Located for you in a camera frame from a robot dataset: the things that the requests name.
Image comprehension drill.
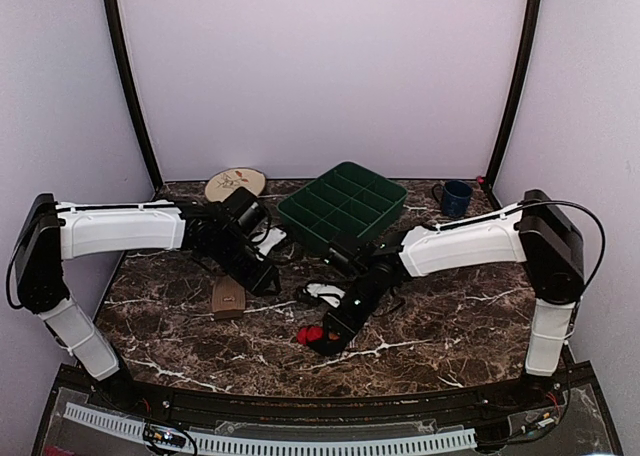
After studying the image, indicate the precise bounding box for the black front table rail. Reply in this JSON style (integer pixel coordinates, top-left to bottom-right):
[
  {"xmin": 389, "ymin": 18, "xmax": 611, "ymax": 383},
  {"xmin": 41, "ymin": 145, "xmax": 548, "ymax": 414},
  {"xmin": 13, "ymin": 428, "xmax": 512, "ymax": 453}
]
[{"xmin": 54, "ymin": 365, "xmax": 596, "ymax": 430}]

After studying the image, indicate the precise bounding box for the black corner post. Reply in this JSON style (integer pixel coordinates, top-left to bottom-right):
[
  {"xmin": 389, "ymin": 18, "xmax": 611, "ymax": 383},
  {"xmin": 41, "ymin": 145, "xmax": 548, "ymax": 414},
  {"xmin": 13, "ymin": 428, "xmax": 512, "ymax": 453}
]
[
  {"xmin": 483, "ymin": 0, "xmax": 542, "ymax": 194},
  {"xmin": 103, "ymin": 0, "xmax": 164, "ymax": 191}
]

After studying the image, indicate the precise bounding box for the brown ribbed sock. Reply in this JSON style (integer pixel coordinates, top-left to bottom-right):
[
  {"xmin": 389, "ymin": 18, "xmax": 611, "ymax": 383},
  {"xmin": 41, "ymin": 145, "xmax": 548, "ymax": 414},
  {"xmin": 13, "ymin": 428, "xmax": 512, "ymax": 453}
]
[{"xmin": 211, "ymin": 275, "xmax": 246, "ymax": 321}]

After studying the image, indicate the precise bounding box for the black left corner post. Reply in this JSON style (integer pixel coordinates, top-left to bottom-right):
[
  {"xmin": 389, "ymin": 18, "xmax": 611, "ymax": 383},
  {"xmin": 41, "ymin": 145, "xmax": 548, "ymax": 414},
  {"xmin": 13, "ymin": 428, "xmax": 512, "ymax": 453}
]
[{"xmin": 103, "ymin": 0, "xmax": 164, "ymax": 191}]

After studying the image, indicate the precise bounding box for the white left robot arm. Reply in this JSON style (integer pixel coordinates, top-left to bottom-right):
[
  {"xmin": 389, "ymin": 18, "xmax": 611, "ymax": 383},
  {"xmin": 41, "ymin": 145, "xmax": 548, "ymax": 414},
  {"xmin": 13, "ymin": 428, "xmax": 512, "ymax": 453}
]
[{"xmin": 5, "ymin": 188, "xmax": 281, "ymax": 412}]

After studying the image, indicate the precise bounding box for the black right corner post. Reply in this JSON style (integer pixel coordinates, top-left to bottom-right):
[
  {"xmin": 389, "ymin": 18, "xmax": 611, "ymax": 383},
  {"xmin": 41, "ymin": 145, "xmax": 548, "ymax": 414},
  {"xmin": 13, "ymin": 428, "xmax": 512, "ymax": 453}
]
[{"xmin": 483, "ymin": 0, "xmax": 542, "ymax": 194}]

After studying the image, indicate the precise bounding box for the red yellow argyle sock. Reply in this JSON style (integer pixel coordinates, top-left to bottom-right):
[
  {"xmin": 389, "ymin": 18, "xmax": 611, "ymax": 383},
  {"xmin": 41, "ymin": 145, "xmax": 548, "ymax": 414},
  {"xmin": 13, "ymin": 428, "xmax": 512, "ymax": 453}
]
[{"xmin": 296, "ymin": 325, "xmax": 349, "ymax": 356}]

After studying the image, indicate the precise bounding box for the white slotted cable duct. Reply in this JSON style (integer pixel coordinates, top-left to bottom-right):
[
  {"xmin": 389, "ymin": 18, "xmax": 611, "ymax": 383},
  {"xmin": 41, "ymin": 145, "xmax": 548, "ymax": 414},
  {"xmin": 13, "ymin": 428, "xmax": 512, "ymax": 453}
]
[{"xmin": 62, "ymin": 402, "xmax": 477, "ymax": 455}]

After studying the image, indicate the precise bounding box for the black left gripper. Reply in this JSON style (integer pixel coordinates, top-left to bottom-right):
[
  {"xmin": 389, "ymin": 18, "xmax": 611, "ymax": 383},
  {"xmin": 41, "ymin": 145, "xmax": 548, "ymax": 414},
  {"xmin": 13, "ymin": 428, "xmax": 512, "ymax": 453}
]
[{"xmin": 211, "ymin": 229, "xmax": 282, "ymax": 297}]

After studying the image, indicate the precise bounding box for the round wooden slice plate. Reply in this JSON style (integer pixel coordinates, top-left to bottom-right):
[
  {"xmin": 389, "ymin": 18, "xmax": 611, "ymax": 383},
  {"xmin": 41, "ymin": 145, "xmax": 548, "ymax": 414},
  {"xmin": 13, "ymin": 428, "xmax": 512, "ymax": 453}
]
[{"xmin": 204, "ymin": 168, "xmax": 266, "ymax": 202}]

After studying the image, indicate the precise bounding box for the green divided organizer tray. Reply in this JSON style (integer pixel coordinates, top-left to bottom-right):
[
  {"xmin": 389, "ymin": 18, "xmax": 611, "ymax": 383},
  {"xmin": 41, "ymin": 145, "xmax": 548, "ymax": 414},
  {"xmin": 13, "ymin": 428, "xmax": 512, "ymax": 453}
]
[{"xmin": 277, "ymin": 161, "xmax": 408, "ymax": 255}]

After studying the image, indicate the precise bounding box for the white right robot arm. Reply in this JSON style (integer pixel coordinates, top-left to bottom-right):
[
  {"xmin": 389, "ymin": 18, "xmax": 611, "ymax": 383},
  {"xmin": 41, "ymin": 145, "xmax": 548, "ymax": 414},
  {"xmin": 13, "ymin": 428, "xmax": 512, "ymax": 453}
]
[{"xmin": 296, "ymin": 189, "xmax": 594, "ymax": 410}]

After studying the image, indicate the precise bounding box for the dark blue mug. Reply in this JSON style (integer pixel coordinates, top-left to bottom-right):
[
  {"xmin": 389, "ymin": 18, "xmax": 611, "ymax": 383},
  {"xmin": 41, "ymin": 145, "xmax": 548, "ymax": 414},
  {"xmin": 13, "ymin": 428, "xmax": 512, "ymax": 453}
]
[{"xmin": 431, "ymin": 180, "xmax": 473, "ymax": 218}]

